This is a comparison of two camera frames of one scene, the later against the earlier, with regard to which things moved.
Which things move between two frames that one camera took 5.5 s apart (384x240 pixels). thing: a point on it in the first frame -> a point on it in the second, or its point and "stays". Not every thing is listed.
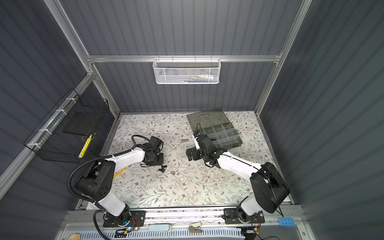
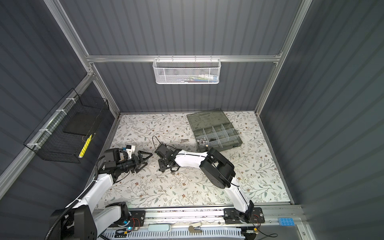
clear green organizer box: (214, 122) stays
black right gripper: (188, 151) -> (161, 166)
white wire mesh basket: (184, 71) stays
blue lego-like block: (286, 222) stays
